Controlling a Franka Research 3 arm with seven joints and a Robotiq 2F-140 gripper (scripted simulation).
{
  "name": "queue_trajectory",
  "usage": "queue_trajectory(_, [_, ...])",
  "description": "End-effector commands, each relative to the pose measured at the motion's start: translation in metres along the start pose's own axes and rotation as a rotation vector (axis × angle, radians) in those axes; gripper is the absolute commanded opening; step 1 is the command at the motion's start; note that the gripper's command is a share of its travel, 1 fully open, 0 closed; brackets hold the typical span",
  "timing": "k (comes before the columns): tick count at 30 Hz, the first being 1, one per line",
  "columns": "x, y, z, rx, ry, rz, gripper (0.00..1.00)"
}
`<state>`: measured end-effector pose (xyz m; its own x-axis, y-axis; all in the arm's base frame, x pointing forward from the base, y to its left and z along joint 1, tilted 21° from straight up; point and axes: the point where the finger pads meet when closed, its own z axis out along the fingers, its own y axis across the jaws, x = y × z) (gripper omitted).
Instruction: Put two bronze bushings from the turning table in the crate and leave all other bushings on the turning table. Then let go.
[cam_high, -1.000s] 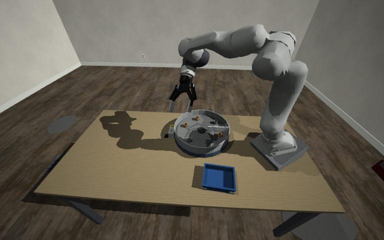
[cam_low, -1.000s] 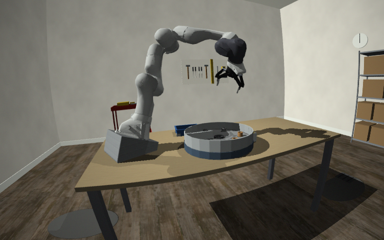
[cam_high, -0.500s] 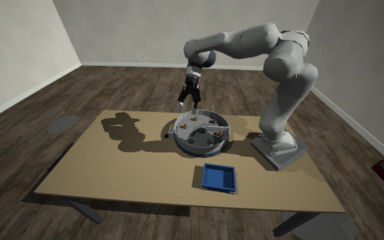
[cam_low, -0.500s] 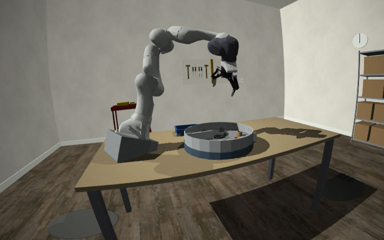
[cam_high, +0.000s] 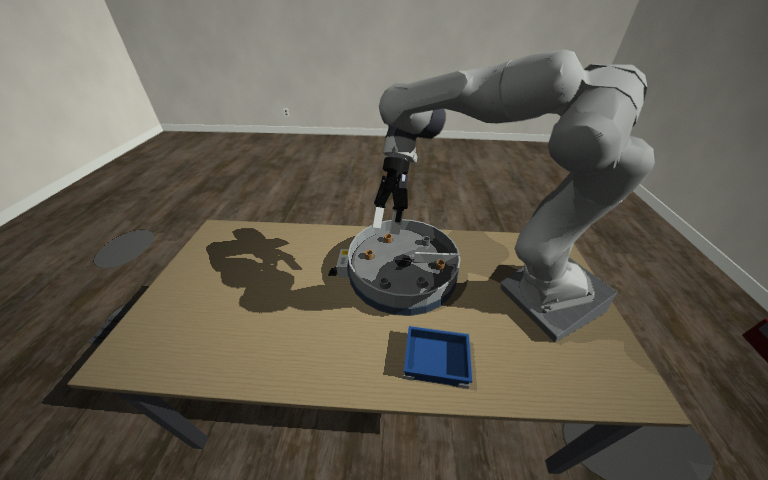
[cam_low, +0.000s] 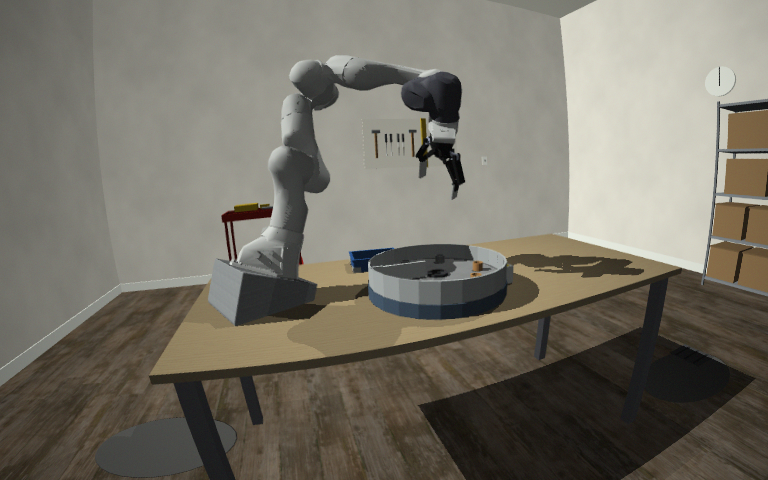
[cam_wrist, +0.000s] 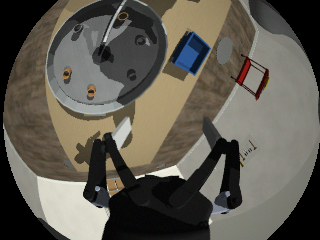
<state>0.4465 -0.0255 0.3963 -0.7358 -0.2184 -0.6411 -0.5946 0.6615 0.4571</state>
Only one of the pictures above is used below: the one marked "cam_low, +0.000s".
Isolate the blue shallow tray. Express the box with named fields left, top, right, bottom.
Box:
left=349, top=248, right=395, bottom=273

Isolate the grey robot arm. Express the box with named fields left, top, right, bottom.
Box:
left=229, top=55, right=462, bottom=279

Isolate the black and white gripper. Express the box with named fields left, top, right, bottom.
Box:
left=416, top=132, right=465, bottom=200

